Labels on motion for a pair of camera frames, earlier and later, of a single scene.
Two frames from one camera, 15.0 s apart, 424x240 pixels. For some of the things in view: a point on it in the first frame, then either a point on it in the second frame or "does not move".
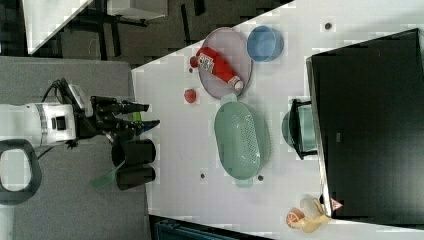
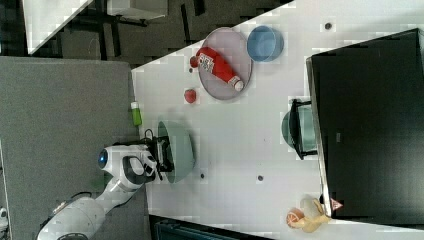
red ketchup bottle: [213, 62] does not move
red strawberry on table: [190, 95] does not move
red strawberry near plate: [194, 62] does not move
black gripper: [99, 117] -> [160, 149]
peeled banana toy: [314, 216] does not move
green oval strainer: [242, 136] -> [182, 149]
